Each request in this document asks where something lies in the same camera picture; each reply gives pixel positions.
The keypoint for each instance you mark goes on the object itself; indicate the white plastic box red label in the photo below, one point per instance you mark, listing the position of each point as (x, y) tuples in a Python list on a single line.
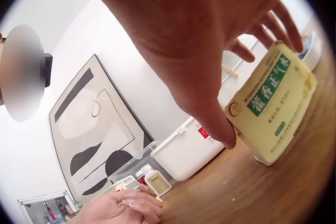
[(189, 153)]

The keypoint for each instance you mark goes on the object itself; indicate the person's right ring finger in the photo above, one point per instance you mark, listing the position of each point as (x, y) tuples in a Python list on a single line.
[(286, 24)]

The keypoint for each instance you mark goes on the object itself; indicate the white framed glass cabinet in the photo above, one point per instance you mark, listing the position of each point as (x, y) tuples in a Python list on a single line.
[(44, 211)]

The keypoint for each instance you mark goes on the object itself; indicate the person's left fingers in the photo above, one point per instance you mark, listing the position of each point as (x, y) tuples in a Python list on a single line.
[(139, 203)]

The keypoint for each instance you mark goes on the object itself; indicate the person's right thumb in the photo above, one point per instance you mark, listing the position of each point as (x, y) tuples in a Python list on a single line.
[(210, 113)]

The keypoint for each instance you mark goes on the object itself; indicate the framed abstract painting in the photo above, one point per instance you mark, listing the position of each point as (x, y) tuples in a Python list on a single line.
[(99, 129)]

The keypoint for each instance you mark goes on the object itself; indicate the person's left hand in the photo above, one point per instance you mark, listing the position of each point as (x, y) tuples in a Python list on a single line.
[(113, 211)]

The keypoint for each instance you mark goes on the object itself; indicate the person's right middle finger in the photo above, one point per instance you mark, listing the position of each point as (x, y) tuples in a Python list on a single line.
[(266, 36)]

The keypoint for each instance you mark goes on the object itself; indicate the person's right index finger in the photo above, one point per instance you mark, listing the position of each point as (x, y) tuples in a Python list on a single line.
[(242, 50)]

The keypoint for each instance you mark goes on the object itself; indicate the clear plastic container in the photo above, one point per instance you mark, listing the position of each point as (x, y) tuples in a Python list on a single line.
[(131, 163)]

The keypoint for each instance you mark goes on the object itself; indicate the person's right hand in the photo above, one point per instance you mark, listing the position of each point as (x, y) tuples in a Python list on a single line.
[(183, 24)]

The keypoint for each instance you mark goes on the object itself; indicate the white frame with wooden peg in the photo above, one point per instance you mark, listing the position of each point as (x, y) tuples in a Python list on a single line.
[(233, 74)]

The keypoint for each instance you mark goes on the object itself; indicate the yellow medicine box green label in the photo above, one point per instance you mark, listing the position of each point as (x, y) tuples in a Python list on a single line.
[(273, 108)]

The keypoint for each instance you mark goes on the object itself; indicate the small red bottle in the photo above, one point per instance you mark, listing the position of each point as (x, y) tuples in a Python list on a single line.
[(140, 178)]

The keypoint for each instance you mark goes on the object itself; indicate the pale green medicine box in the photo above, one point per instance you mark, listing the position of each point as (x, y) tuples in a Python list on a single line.
[(113, 188)]

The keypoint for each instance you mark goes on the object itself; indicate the white barcode medicine box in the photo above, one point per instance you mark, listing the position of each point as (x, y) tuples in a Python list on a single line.
[(130, 182)]

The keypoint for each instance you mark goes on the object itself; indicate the white bottle pale yellow label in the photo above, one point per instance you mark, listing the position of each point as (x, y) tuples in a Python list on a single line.
[(157, 182)]

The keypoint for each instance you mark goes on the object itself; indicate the white dish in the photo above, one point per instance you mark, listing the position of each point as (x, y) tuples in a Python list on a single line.
[(312, 53)]

